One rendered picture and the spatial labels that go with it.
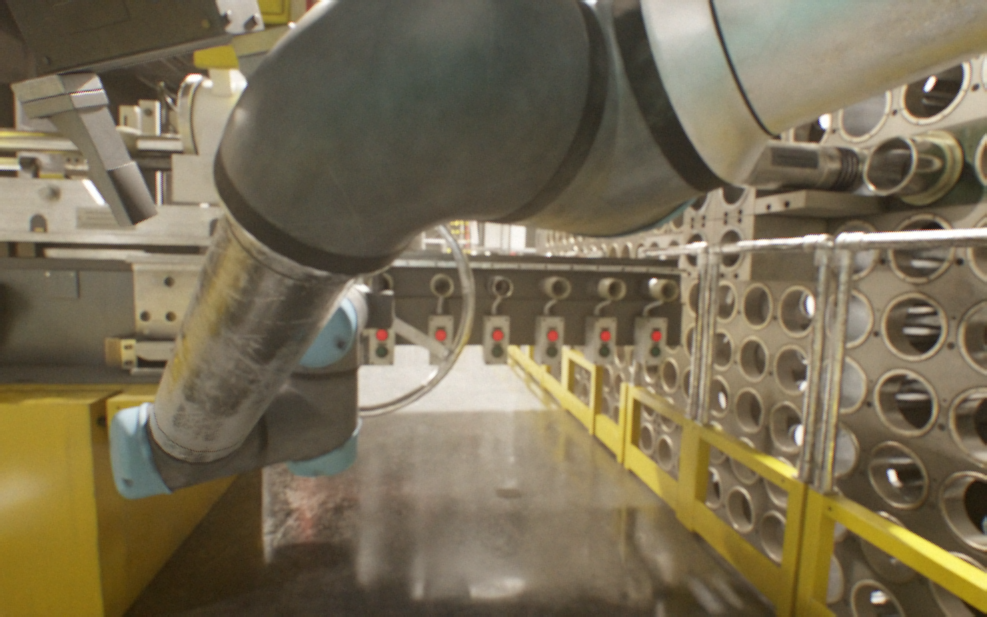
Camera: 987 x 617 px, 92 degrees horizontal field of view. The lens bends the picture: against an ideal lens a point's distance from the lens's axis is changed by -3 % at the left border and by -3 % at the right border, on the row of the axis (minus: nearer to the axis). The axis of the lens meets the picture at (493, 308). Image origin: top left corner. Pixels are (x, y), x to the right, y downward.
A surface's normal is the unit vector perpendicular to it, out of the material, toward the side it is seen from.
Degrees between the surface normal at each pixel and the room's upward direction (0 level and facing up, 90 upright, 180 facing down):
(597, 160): 119
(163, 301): 90
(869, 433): 90
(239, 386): 139
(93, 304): 90
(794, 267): 90
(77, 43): 113
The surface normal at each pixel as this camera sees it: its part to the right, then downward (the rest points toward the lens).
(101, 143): 0.99, -0.09
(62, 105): -0.09, 0.47
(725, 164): 0.44, 0.55
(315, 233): 0.04, 0.74
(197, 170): 0.15, 0.09
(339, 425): 0.72, 0.08
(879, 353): -0.99, -0.01
